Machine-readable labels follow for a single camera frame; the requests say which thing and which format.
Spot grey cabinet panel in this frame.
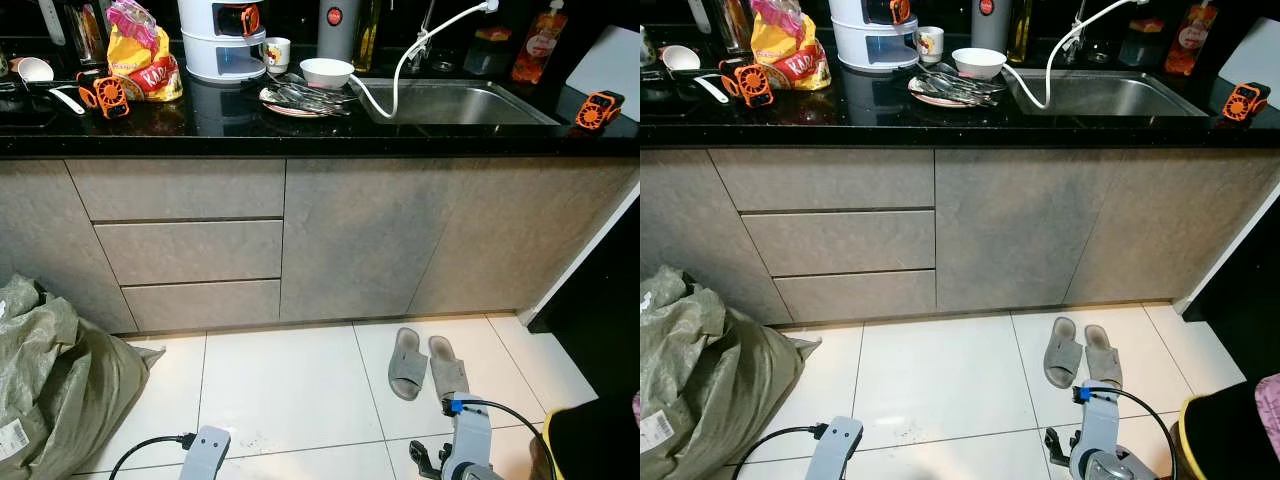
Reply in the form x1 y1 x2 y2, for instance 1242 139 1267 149
0 158 139 334
640 148 793 326

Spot clear container with sponge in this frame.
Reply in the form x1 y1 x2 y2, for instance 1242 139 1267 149
463 25 516 78
1118 15 1167 68

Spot white hose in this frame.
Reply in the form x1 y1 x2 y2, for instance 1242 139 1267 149
1000 0 1151 111
348 0 500 119

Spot white tiered appliance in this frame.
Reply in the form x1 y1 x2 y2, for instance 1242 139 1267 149
177 0 269 84
830 0 919 73

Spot large steel spoon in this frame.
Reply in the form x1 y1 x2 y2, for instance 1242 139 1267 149
926 86 1010 104
277 96 362 114

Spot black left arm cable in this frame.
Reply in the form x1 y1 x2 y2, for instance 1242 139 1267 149
108 431 196 480
733 423 831 480

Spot white ladle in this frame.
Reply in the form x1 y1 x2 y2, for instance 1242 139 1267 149
15 56 86 116
660 44 731 105

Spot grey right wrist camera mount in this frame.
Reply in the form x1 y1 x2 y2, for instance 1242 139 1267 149
442 392 499 476
1073 380 1126 471

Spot white bowl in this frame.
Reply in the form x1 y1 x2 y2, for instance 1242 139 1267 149
300 58 356 90
951 47 1008 81

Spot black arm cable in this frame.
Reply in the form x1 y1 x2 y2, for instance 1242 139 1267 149
108 431 196 480
733 423 831 480
1080 385 1183 480
455 397 559 480

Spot green woven sack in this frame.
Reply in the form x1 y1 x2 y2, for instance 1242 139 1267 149
640 265 823 480
0 273 166 480

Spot grey cabinet drawer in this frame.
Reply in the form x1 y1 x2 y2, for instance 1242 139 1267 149
65 158 286 223
772 270 938 325
93 220 284 287
708 148 936 214
120 280 283 334
740 210 936 279

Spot yellow red snack bag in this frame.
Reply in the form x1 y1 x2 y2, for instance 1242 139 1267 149
105 22 185 104
750 12 832 92

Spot floral plate pink rim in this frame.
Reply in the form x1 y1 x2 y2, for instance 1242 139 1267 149
259 85 346 119
907 75 996 109

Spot stainless steel sink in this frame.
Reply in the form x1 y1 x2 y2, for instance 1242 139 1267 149
350 77 561 127
1003 68 1211 119

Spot pink cloth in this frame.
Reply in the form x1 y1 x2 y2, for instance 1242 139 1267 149
1255 373 1280 456

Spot pink plastic bag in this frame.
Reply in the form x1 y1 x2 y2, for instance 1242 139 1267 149
106 0 163 48
752 0 807 39

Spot white board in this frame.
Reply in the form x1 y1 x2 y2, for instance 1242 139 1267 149
563 25 641 123
1215 18 1280 111

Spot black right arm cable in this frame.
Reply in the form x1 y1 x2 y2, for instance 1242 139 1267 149
455 397 559 480
1080 385 1183 480

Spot orange dish soap bottle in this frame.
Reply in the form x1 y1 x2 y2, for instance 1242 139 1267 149
510 0 569 86
1163 0 1219 77

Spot steel faucet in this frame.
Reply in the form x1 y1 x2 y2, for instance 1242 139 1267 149
408 0 441 73
1060 0 1093 63

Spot yellow oil bottle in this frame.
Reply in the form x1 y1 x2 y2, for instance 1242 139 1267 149
355 0 384 73
1007 0 1034 65

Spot black bin yellow rim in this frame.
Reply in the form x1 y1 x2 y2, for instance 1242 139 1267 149
528 395 641 480
1172 380 1280 480

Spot grey tumbler red label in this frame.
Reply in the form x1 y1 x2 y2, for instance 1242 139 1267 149
970 0 1013 53
317 0 362 63

